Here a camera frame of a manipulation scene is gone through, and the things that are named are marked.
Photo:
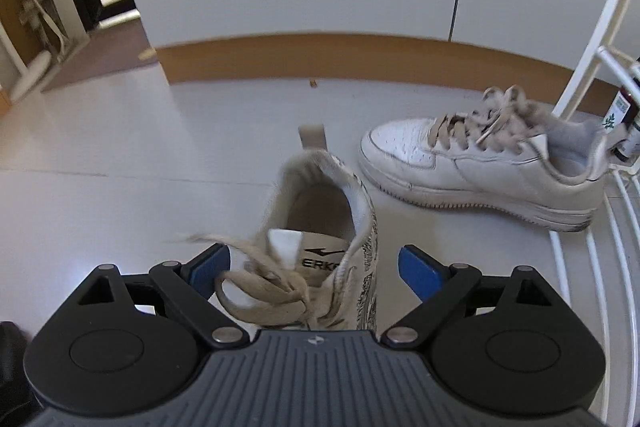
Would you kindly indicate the dark glass bottle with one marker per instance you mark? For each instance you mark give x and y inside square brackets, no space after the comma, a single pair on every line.
[625,127]

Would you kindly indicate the plain white sneaker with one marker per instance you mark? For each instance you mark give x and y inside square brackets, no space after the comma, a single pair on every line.
[480,177]

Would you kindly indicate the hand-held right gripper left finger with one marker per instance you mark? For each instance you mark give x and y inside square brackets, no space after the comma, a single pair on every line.
[212,269]

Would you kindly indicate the white standing fan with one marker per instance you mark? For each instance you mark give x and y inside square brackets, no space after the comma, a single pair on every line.
[32,77]

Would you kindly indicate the white sneaker black print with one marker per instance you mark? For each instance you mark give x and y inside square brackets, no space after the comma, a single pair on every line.
[320,187]

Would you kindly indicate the brown door mat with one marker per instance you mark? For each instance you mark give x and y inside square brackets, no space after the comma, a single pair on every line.
[100,57]

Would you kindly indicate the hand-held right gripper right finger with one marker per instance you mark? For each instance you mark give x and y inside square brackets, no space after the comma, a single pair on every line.
[420,272]

